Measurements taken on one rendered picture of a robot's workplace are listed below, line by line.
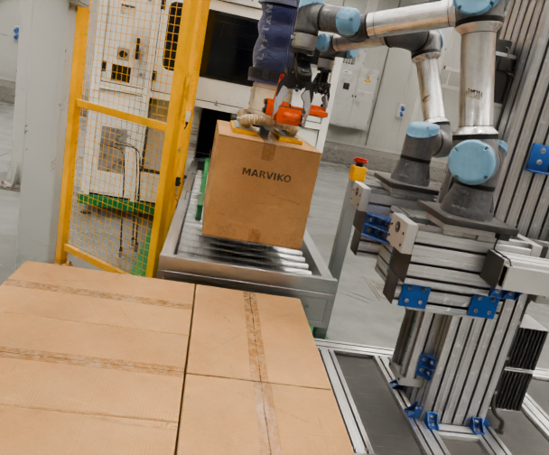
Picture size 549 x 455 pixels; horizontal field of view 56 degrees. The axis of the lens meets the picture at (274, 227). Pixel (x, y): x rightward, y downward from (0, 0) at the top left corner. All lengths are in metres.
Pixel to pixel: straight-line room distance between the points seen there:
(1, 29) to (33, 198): 8.89
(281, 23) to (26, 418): 1.62
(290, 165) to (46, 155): 1.26
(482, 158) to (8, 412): 1.25
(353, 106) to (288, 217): 8.85
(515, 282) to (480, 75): 0.57
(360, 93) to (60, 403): 9.96
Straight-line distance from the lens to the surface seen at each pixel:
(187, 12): 2.64
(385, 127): 11.31
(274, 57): 2.16
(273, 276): 2.02
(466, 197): 1.59
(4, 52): 11.52
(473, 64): 1.48
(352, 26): 1.62
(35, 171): 2.76
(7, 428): 1.23
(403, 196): 2.04
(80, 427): 1.22
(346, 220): 2.59
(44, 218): 2.81
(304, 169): 2.01
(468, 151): 1.44
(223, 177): 1.98
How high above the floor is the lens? 1.29
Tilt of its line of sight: 15 degrees down
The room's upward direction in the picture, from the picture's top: 11 degrees clockwise
